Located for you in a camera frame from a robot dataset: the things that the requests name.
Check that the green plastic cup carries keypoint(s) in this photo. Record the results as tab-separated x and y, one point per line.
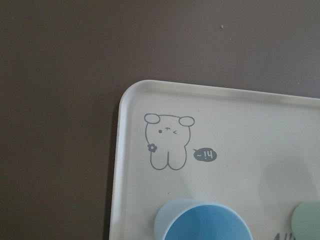
305	221

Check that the blue plastic cup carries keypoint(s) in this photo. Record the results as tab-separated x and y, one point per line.
188	219

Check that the cream rabbit tray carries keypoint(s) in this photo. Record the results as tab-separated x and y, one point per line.
257	153

